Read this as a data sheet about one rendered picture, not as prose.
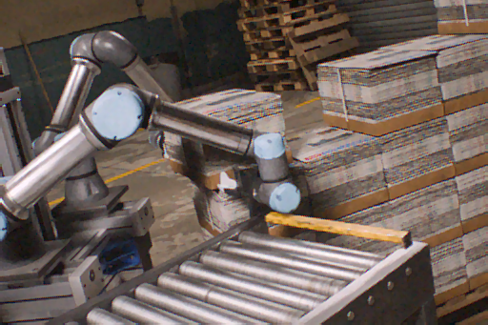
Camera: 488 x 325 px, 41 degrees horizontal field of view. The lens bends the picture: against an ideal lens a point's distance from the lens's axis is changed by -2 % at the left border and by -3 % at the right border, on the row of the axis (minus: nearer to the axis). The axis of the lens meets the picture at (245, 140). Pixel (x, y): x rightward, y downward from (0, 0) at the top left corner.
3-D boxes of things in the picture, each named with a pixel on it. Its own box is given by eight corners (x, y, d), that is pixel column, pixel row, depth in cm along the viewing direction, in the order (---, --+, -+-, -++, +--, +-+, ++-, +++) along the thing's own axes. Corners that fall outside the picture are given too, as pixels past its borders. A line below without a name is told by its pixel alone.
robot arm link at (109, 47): (122, 20, 233) (198, 109, 263) (103, 24, 240) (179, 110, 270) (107, 43, 228) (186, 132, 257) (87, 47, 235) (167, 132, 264)
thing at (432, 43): (376, 50, 262) (376, 48, 262) (434, 36, 271) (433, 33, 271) (433, 52, 228) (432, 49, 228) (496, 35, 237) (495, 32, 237)
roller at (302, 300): (195, 269, 163) (185, 255, 160) (345, 309, 128) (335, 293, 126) (183, 284, 160) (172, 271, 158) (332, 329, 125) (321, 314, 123)
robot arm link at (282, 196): (299, 177, 165) (306, 210, 167) (280, 170, 175) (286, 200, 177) (272, 187, 162) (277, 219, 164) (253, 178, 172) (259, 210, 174)
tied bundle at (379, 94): (323, 125, 257) (313, 67, 252) (387, 107, 266) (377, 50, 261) (376, 138, 222) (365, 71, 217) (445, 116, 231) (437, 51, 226)
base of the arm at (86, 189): (58, 209, 221) (50, 180, 219) (76, 193, 235) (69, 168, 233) (99, 203, 218) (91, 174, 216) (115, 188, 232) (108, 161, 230)
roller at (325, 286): (213, 264, 167) (209, 246, 165) (363, 301, 132) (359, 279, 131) (198, 273, 163) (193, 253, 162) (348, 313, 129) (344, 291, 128)
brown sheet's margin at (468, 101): (388, 105, 266) (386, 94, 265) (444, 88, 275) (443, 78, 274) (446, 114, 231) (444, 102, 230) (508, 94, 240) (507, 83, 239)
